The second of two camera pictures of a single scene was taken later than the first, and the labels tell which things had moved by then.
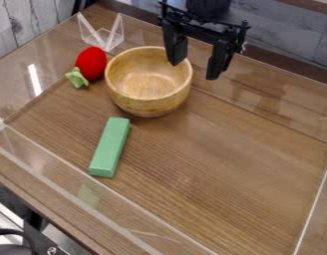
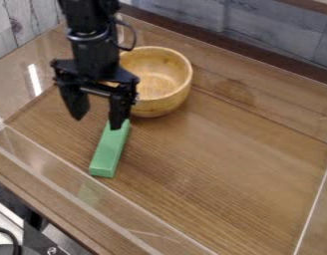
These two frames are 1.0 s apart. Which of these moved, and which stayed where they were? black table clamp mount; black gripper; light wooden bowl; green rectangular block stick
Moved: black gripper
Stayed: green rectangular block stick; black table clamp mount; light wooden bowl
